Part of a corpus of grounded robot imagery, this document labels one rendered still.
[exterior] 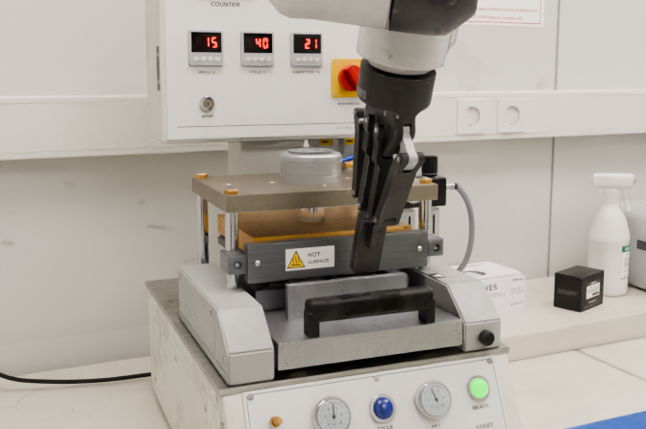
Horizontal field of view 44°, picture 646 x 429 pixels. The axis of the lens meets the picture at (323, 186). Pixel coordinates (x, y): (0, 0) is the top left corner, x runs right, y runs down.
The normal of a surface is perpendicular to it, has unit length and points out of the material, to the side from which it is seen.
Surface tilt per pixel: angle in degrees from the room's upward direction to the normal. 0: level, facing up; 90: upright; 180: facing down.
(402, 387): 65
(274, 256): 90
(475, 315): 40
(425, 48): 110
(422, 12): 137
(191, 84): 90
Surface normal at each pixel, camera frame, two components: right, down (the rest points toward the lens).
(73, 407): 0.00, -0.99
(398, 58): -0.18, 0.44
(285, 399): 0.33, -0.30
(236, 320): 0.24, -0.67
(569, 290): -0.72, 0.10
